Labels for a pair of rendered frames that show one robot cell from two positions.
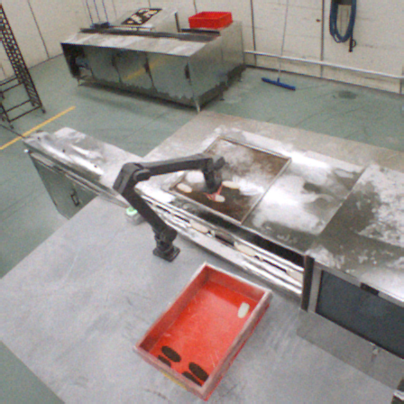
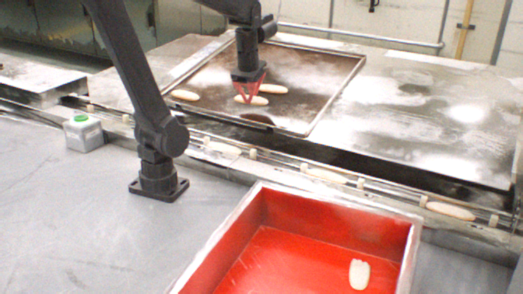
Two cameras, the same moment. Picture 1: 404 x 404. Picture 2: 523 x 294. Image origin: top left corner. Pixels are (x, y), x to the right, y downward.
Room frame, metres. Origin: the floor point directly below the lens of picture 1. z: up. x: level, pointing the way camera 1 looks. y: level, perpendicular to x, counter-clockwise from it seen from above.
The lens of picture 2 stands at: (0.27, 0.30, 1.41)
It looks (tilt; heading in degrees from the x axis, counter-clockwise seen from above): 28 degrees down; 340
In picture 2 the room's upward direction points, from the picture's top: 2 degrees clockwise
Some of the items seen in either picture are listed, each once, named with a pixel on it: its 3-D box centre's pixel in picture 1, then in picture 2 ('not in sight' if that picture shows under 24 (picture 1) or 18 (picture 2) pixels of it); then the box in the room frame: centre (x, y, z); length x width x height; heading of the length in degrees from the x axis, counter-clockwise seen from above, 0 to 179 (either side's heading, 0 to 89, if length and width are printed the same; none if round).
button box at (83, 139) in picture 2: (134, 217); (85, 138); (1.48, 0.37, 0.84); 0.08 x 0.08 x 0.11; 43
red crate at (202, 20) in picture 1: (210, 19); not in sight; (5.14, -0.57, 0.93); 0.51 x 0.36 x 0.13; 47
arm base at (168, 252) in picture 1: (164, 246); (158, 173); (1.20, 0.22, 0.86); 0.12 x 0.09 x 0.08; 49
